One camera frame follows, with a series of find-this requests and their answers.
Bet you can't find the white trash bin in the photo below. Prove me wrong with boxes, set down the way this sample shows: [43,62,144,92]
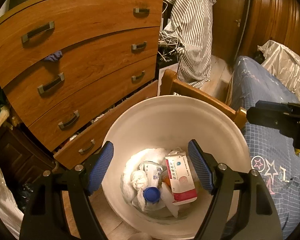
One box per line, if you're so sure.
[102,95,251,239]

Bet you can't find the blue grid bed cover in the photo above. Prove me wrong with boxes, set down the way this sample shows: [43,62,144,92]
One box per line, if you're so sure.
[230,56,300,238]

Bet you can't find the silver crinkled plastic sheet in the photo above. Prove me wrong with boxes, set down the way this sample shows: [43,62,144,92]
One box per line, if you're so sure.
[257,40,300,101]

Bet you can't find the white red medicine box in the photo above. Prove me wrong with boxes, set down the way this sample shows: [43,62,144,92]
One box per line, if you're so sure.
[165,151,197,205]

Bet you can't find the blue bottle cap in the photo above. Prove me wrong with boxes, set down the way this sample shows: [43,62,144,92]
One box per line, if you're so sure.
[143,187,160,203]

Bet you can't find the dark wooden wardrobe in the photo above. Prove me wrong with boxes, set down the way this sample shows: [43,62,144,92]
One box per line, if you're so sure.
[238,0,300,57]

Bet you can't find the dark wooden door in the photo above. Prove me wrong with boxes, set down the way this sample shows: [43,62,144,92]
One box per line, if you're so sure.
[212,0,249,64]

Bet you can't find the wooden chair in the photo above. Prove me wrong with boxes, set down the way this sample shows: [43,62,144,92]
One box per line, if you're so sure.
[160,69,247,129]

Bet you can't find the striped grey white cloth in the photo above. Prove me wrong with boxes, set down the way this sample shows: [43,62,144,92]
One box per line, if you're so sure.
[163,0,216,88]

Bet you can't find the wooden chest of drawers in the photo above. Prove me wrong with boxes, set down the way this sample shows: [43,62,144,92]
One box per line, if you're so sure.
[0,0,163,168]

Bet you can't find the tangled white cables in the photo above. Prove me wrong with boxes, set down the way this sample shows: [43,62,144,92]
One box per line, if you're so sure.
[157,0,186,63]

